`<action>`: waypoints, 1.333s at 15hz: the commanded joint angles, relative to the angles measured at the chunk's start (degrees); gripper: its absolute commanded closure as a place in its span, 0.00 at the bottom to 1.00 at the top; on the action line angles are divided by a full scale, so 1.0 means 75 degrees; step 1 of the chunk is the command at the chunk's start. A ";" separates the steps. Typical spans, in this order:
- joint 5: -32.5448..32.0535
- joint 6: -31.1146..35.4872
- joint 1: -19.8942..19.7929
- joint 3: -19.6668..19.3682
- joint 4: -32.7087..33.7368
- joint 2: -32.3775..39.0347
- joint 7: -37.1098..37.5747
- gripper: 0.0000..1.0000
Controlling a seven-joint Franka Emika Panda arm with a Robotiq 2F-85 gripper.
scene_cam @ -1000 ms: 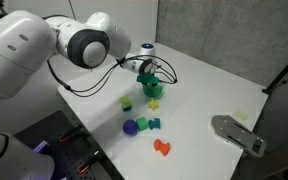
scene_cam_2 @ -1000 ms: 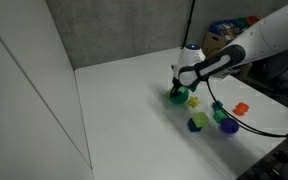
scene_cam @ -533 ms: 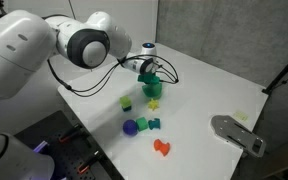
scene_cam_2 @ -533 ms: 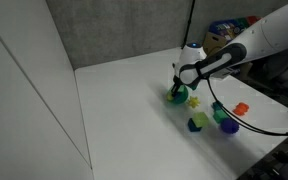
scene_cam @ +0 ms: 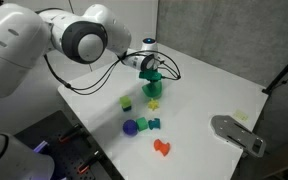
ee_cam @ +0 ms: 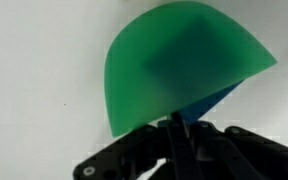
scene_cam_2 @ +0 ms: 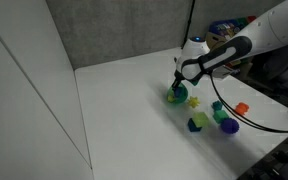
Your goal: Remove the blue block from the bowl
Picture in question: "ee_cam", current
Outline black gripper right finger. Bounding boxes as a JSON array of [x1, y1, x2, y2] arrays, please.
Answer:
[[183, 120, 288, 180]]

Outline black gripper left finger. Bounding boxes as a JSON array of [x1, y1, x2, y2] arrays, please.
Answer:
[[72, 112, 206, 180]]

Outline blue block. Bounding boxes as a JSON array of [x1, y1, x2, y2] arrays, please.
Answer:
[[179, 79, 244, 125]]

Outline green plastic bowl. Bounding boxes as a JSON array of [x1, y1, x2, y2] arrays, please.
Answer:
[[103, 0, 279, 138]]

